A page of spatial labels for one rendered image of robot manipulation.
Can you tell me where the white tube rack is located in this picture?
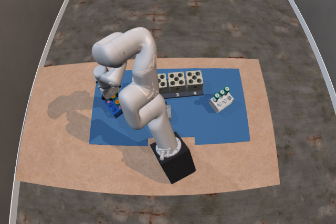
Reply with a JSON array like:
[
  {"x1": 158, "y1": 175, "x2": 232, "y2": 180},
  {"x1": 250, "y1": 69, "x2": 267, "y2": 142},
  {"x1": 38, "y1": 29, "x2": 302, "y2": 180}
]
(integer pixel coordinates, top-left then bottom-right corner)
[{"x1": 209, "y1": 93, "x2": 234, "y2": 113}]

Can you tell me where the blue tube rack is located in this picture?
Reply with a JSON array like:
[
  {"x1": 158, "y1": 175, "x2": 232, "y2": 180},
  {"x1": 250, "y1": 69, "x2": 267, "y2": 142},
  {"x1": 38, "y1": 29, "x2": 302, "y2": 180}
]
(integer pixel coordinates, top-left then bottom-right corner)
[{"x1": 104, "y1": 100, "x2": 123, "y2": 118}]

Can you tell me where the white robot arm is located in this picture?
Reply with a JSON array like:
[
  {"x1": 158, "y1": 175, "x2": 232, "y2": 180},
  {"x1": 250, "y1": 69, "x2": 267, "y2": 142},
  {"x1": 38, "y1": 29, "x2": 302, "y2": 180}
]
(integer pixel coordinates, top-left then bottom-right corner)
[{"x1": 92, "y1": 27, "x2": 182, "y2": 160}]

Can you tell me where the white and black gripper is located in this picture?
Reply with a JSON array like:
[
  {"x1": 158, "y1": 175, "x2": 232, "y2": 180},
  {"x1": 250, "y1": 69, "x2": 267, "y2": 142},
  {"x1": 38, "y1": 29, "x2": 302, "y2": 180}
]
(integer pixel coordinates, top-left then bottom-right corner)
[{"x1": 100, "y1": 86, "x2": 121, "y2": 101}]

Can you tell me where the blue flat mat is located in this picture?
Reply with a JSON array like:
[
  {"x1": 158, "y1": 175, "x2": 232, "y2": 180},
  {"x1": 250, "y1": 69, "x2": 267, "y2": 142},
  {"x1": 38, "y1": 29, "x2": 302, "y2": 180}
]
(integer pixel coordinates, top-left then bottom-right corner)
[{"x1": 89, "y1": 68, "x2": 250, "y2": 146}]

